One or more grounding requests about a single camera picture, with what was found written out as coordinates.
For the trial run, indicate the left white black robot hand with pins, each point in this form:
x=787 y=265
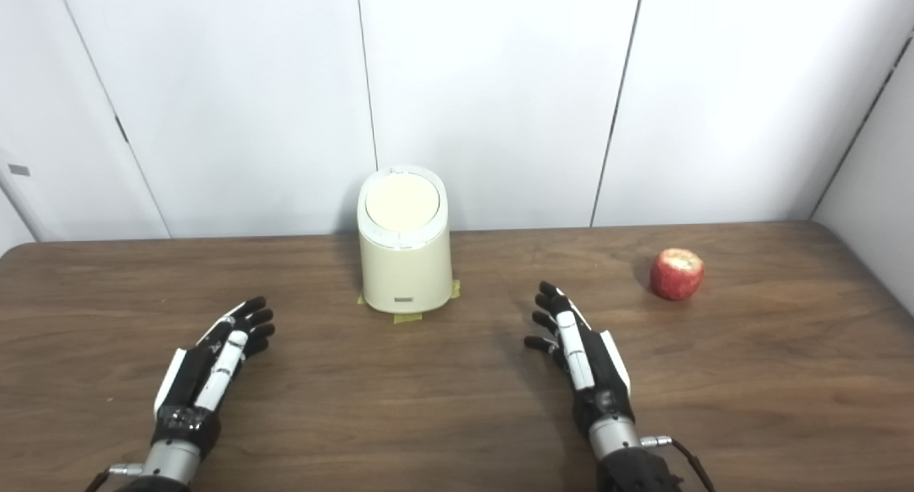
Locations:
x=196 y=378

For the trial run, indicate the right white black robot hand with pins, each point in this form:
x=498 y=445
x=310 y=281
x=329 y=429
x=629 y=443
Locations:
x=600 y=378

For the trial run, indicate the red apple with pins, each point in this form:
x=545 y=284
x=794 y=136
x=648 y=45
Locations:
x=676 y=274

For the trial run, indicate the cream-colored lidded bin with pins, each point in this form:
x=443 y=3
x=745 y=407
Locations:
x=405 y=263

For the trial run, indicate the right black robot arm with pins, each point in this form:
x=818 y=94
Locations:
x=628 y=463

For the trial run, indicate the wide yellow tape piece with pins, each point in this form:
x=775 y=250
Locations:
x=408 y=318

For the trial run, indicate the black wall panel hinge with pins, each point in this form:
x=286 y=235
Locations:
x=121 y=129

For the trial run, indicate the grey wall label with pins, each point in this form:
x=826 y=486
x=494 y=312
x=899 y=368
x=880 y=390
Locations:
x=19 y=170

